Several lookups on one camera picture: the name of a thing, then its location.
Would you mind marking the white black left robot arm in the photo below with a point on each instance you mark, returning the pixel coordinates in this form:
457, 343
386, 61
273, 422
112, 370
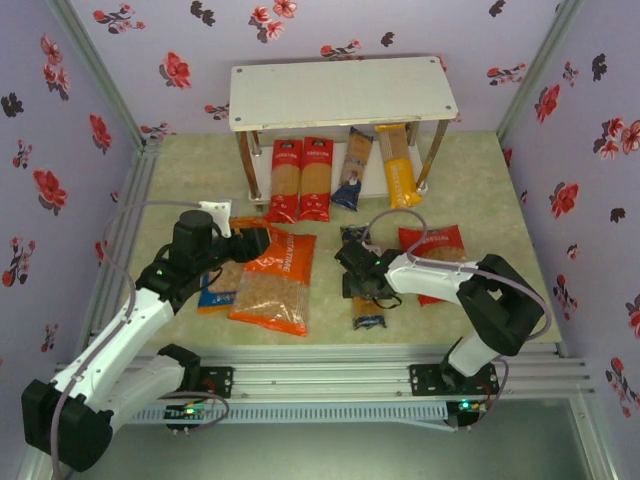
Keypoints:
115, 340

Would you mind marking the blue and gold spaghetti bag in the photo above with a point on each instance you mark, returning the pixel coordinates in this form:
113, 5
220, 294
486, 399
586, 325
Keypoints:
367, 312

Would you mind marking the large orange macaroni bag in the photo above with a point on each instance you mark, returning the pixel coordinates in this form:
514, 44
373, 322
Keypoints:
272, 300

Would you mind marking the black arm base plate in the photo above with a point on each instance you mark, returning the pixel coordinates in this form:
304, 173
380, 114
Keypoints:
220, 382
425, 380

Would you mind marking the controller circuit board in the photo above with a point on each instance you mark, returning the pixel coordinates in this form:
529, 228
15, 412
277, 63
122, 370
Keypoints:
467, 407
187, 412

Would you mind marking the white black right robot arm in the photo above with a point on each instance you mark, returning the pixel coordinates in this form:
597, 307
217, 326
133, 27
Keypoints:
425, 275

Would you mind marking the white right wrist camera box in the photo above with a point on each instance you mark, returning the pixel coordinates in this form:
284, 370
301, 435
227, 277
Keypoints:
372, 247

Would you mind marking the aluminium frame post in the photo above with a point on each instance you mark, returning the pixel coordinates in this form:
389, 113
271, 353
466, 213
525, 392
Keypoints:
535, 75
106, 75
597, 440

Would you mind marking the orange and blue pasta bag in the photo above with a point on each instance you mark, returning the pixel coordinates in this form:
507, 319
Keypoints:
217, 300

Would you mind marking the white two-tier metal-leg shelf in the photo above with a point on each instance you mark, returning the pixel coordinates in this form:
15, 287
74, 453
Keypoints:
340, 90

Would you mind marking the yellow spaghetti bag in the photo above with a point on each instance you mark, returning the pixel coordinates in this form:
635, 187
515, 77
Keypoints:
400, 175

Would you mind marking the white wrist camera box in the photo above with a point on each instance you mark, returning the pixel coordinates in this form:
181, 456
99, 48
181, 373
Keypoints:
215, 207
372, 247

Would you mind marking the blue spaghetti bag with figure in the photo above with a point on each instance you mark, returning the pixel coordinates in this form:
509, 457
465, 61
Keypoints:
352, 175

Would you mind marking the red macaroni bag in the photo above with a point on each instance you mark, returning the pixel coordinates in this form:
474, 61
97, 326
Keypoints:
440, 245

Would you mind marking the aluminium side rail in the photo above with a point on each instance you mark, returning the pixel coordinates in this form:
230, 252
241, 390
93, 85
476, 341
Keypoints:
134, 227

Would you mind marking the aluminium front rail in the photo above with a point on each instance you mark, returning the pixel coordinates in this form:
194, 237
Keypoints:
320, 380

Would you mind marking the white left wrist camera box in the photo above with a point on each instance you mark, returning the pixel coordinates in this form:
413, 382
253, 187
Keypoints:
215, 207

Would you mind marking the red spaghetti bag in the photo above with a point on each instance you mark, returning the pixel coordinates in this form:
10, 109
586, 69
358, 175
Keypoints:
282, 175
315, 175

